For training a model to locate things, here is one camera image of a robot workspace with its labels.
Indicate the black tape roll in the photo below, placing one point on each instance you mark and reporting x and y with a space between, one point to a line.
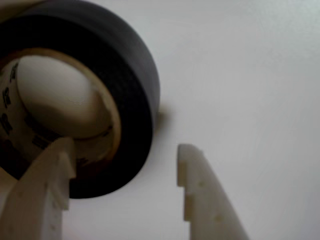
120 75

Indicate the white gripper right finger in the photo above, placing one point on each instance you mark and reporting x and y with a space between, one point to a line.
207 200

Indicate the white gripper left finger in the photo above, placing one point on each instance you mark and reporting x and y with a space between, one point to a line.
32 200

